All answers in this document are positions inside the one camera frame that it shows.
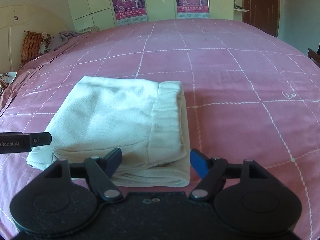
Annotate white pants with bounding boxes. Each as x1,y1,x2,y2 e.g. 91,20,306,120
27,76,190,187

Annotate white patterned pillow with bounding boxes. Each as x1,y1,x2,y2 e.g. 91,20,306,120
0,72,17,94

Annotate pink checked bedsheet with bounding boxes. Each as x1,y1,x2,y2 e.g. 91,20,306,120
1,20,319,239

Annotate pink pillow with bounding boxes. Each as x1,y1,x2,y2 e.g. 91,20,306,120
20,33,90,70

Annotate orange striped pillow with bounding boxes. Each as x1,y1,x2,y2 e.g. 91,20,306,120
20,30,53,68

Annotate grey crumpled cloth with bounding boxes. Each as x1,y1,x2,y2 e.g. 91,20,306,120
44,30,81,53

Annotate cream bed headboard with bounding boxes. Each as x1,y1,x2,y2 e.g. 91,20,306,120
0,5,67,73

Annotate cream wardrobe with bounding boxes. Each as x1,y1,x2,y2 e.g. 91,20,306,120
68,0,234,31

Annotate cream corner shelf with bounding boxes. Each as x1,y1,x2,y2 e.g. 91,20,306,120
234,0,248,22

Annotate lower left purple poster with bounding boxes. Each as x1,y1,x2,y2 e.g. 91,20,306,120
112,0,148,27

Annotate brown wooden door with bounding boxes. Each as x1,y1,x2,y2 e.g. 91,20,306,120
242,0,280,37

